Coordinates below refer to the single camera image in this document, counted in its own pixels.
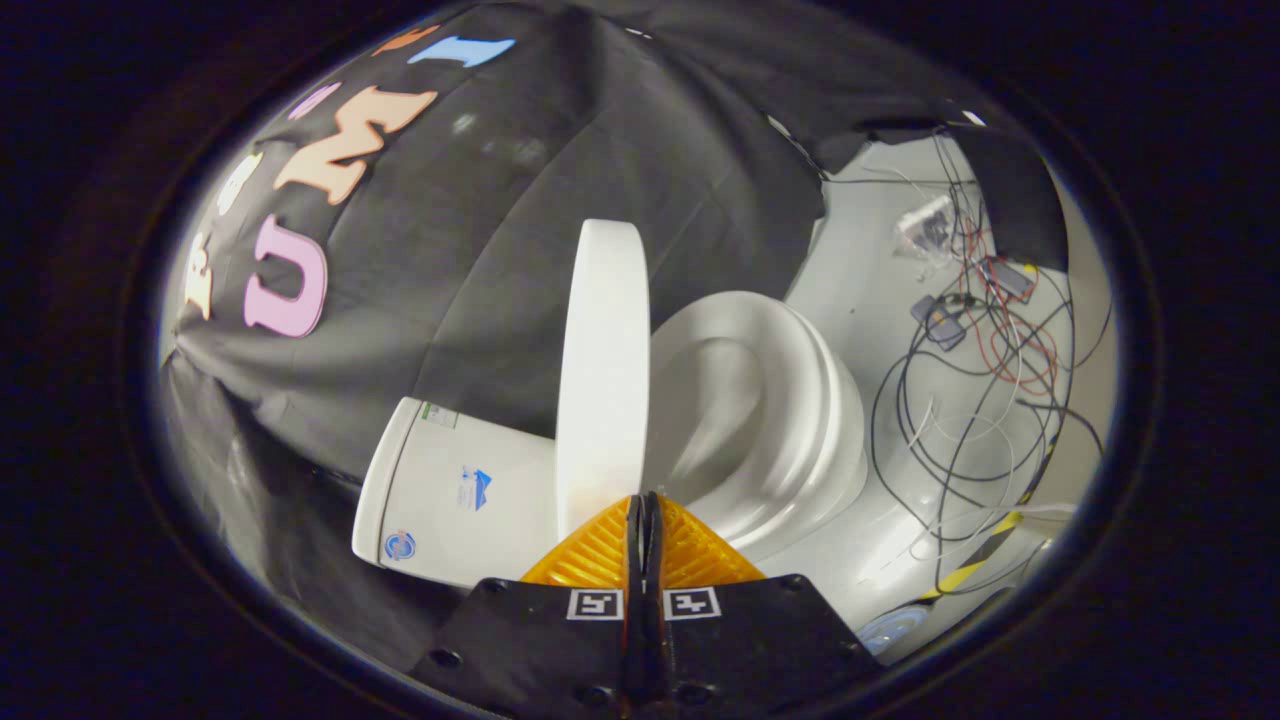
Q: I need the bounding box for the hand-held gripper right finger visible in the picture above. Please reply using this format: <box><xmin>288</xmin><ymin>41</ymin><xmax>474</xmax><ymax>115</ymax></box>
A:
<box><xmin>648</xmin><ymin>492</ymin><xmax>887</xmax><ymax>720</ymax></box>

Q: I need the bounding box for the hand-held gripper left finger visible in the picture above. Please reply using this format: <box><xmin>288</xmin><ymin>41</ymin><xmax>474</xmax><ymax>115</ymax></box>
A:
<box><xmin>410</xmin><ymin>492</ymin><xmax>651</xmax><ymax>720</ymax></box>

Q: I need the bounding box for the white toilet lid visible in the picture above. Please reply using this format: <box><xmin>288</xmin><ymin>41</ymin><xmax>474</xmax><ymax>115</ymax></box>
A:
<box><xmin>555</xmin><ymin>218</ymin><xmax>653</xmax><ymax>541</ymax></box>

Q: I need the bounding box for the round blue white disc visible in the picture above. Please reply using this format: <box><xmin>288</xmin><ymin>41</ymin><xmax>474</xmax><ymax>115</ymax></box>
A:
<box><xmin>855</xmin><ymin>605</ymin><xmax>933</xmax><ymax>658</ymax></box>

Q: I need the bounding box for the small grey electronic box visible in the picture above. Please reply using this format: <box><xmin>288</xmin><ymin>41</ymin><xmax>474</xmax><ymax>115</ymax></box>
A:
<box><xmin>910</xmin><ymin>295</ymin><xmax>969</xmax><ymax>351</ymax></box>

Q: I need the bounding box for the black backdrop cloth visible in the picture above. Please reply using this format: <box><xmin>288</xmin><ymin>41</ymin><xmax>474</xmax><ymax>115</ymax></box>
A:
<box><xmin>160</xmin><ymin>0</ymin><xmax>1071</xmax><ymax>671</ymax></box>

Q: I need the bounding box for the small dark electronic box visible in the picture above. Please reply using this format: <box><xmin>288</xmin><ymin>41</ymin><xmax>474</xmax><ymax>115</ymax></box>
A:
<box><xmin>980</xmin><ymin>257</ymin><xmax>1038</xmax><ymax>303</ymax></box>

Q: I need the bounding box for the clear plastic bag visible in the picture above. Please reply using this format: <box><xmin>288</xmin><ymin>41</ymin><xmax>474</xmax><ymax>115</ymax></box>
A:
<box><xmin>893</xmin><ymin>195</ymin><xmax>961</xmax><ymax>263</ymax></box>

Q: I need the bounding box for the tangle of thin cables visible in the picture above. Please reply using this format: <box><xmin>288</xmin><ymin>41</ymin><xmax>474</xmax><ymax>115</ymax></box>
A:
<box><xmin>868</xmin><ymin>130</ymin><xmax>1113</xmax><ymax>601</ymax></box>

